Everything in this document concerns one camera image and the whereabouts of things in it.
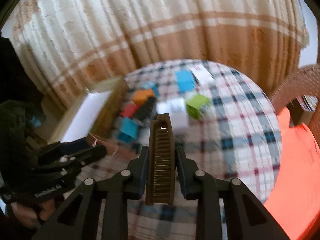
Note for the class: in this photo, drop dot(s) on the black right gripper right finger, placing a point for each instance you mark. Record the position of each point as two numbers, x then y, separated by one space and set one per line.
221 201

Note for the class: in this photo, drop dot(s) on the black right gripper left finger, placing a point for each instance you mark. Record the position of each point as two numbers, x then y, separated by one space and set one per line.
78 216

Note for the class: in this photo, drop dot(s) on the brown wooden comb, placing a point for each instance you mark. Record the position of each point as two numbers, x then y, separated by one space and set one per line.
160 184

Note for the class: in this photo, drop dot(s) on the blue bear toy block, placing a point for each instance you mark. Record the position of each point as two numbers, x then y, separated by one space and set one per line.
128 131

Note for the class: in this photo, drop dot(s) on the red toy block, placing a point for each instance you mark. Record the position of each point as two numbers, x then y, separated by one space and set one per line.
129 110

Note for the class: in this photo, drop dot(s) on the white power adapter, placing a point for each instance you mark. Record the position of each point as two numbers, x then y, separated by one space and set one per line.
180 123

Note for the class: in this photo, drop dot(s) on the green toy block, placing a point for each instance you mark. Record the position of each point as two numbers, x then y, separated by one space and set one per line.
197 105

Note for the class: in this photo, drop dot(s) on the white pill bottle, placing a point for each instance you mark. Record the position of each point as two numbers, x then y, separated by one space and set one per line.
174 107

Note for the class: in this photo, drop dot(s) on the person left hand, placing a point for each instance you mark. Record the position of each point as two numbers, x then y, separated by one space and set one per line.
29 217

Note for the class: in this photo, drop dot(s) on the orange cloth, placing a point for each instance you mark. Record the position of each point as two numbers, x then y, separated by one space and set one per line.
294 200

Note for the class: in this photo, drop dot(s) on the gold metal tray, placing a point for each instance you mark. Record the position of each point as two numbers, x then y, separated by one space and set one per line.
93 112

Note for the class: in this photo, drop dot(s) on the plaid tablecloth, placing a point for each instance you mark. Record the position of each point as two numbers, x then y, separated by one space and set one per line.
240 137

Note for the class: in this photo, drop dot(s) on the orange toy block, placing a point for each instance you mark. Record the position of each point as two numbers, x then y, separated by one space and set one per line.
142 95

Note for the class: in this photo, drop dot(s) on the blue cylinder toy block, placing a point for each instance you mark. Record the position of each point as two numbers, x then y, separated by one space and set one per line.
150 85

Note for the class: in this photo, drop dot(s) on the beige orange curtain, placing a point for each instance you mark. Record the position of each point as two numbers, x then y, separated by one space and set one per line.
67 45

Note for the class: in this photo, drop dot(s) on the white small carton box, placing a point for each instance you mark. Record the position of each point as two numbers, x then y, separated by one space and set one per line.
201 74

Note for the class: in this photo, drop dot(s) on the blue rectangular toy block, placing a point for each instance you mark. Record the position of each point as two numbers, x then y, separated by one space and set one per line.
185 81

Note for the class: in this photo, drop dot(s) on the brown plastic woven chair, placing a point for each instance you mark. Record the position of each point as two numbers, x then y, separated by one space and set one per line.
305 81

